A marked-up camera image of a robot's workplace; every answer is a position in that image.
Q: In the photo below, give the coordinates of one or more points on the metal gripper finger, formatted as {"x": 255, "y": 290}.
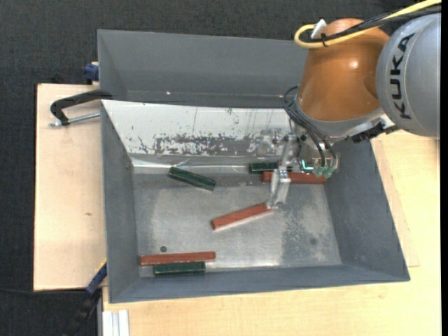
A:
{"x": 284, "y": 191}
{"x": 274, "y": 192}

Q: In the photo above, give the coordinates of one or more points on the grey metal bin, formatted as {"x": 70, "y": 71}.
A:
{"x": 196, "y": 65}

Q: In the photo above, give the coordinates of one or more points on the red-brown flat block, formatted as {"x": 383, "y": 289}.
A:
{"x": 241, "y": 217}
{"x": 176, "y": 258}
{"x": 304, "y": 178}

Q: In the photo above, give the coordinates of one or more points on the dark green flat block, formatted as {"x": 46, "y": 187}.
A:
{"x": 263, "y": 167}
{"x": 192, "y": 178}
{"x": 179, "y": 268}

